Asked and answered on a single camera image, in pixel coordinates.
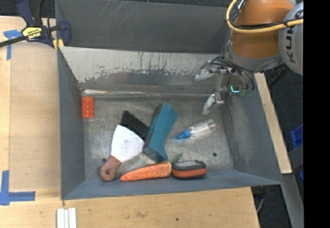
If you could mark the orange toy carrot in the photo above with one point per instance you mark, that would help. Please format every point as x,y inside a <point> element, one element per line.
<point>149,172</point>

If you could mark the teal long box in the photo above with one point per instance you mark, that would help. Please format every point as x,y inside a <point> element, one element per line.
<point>161,129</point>

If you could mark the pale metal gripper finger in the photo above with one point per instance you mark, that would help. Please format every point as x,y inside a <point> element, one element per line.
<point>212,103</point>
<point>205,75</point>

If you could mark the black and orange oval case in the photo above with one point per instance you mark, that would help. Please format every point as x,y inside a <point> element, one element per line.
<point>189,170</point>

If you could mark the orange toy brick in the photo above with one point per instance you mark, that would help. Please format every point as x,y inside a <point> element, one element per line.
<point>88,107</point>

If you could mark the grey metal bin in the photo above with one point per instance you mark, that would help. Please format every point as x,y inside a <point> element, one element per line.
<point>144,25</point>

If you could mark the clear bottle with blue cap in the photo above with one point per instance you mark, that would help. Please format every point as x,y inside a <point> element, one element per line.
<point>202,129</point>

